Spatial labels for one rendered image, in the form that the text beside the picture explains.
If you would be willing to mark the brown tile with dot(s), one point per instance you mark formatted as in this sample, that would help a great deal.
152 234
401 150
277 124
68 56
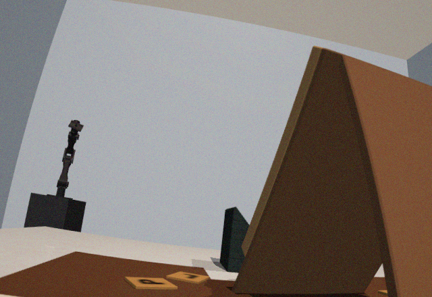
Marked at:
142 283
188 277

